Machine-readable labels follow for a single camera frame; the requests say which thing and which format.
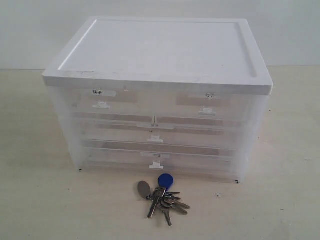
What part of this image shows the white plastic drawer cabinet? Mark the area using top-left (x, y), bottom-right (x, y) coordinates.
top-left (42, 16), bottom-right (273, 170)

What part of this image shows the key bunch with blue fob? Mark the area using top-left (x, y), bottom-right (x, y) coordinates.
top-left (137, 173), bottom-right (191, 227)

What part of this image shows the clear drawer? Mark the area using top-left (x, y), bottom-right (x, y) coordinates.
top-left (155, 92), bottom-right (259, 123)
top-left (75, 118), bottom-right (245, 149)
top-left (83, 147), bottom-right (248, 181)
top-left (70, 89), bottom-right (155, 116)

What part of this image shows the clear bottom drawer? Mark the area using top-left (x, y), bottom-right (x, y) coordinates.
top-left (83, 147), bottom-right (248, 181)

